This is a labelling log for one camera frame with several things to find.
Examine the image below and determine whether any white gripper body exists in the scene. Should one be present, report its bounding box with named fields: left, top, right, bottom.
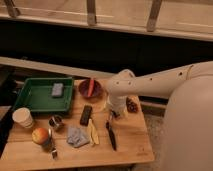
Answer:
left=106, top=95, right=126, bottom=116

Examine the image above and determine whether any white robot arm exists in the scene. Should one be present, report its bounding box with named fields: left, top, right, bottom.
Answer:
left=106, top=61, right=213, bottom=171

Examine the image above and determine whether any small metal cup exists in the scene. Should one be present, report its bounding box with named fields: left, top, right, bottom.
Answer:
left=49, top=115, right=64, bottom=131

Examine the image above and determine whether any white paper cup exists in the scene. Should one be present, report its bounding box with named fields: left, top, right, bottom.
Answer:
left=12, top=107, right=34, bottom=128

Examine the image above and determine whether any pine cone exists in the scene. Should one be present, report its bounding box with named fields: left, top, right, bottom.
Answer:
left=126, top=98, right=138, bottom=113

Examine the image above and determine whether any purple bowl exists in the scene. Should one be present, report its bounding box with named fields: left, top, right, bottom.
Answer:
left=78, top=79, right=102, bottom=98

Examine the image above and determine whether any black rectangular block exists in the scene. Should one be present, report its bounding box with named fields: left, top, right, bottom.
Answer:
left=80, top=105, right=92, bottom=126

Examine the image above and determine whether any red utensil in bowl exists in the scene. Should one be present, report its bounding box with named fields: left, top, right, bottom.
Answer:
left=87, top=78, right=95, bottom=97

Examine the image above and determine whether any yellow banana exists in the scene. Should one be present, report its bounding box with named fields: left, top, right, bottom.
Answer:
left=87, top=119, right=99, bottom=145

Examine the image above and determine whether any wooden table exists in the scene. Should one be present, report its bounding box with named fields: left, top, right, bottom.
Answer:
left=0, top=81, right=154, bottom=171

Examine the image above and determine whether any grey blue cloth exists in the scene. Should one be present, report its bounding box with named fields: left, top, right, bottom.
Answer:
left=67, top=126, right=90, bottom=148

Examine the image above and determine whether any grey sponge block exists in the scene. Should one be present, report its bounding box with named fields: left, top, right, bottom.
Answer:
left=51, top=83, right=64, bottom=97

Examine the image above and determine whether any green plastic tray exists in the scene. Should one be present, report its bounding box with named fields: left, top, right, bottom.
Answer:
left=13, top=78, right=74, bottom=114

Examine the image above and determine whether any metal spatula tool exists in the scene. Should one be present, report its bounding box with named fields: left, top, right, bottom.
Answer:
left=48, top=128, right=58, bottom=159

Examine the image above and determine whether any red yellow apple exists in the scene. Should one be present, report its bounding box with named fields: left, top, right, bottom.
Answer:
left=32, top=128, right=49, bottom=145

